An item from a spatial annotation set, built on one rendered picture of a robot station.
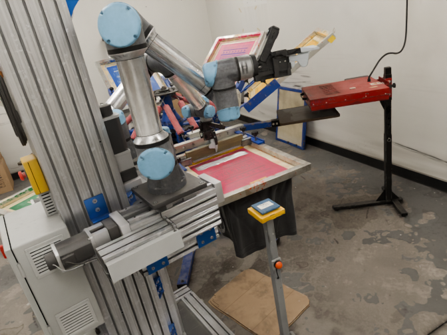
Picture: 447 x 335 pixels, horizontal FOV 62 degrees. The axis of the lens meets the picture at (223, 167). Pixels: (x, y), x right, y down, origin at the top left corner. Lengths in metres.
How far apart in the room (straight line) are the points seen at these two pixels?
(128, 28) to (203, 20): 5.72
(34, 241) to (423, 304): 2.18
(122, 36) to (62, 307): 1.01
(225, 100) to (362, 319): 1.76
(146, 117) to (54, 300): 0.78
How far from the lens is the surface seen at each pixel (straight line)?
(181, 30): 6.67
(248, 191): 1.89
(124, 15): 1.13
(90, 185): 1.48
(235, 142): 2.46
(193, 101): 2.08
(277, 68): 1.21
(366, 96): 2.97
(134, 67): 1.15
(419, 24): 3.62
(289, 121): 2.96
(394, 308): 2.64
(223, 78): 1.18
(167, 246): 1.32
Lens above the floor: 1.84
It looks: 23 degrees down
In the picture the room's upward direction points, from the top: 11 degrees counter-clockwise
